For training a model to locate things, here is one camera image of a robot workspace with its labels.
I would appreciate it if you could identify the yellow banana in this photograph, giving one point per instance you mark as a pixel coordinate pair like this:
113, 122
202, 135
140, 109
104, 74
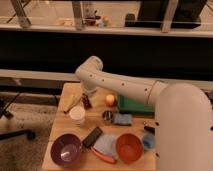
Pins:
72, 101

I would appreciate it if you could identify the white paper cup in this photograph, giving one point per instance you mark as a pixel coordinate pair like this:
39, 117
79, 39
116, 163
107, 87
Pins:
77, 115

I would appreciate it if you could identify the orange plastic bowl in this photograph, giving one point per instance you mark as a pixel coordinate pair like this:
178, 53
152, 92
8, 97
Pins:
129, 147

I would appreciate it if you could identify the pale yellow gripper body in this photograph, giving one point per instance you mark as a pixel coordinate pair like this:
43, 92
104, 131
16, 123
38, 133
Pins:
94, 100

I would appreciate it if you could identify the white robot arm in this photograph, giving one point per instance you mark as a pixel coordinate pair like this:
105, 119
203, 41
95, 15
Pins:
183, 115

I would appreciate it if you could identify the black handled tool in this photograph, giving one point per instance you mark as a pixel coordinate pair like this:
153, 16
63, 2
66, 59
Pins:
150, 129

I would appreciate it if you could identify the black rectangular remote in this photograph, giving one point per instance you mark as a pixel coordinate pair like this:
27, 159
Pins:
92, 137

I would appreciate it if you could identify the green plastic tray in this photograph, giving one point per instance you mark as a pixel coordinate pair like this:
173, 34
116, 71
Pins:
126, 105

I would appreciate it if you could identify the small blue cup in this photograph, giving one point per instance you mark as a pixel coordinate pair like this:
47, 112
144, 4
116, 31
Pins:
148, 141

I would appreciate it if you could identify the light blue cloth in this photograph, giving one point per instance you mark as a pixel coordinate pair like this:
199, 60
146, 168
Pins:
106, 145

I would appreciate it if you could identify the blue sponge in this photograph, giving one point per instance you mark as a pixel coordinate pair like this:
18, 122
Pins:
122, 119

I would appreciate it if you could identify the orange carrot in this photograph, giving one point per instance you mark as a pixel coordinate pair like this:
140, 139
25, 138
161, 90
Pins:
103, 157

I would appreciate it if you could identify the black chair base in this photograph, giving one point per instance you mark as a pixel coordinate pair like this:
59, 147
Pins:
4, 112

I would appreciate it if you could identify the orange round fruit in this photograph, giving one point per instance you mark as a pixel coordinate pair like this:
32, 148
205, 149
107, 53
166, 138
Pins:
110, 100

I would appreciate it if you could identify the dark purple grape bunch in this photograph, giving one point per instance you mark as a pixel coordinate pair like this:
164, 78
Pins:
86, 101

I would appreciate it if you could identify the purple plastic bowl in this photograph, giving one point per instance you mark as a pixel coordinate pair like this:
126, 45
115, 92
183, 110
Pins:
66, 150

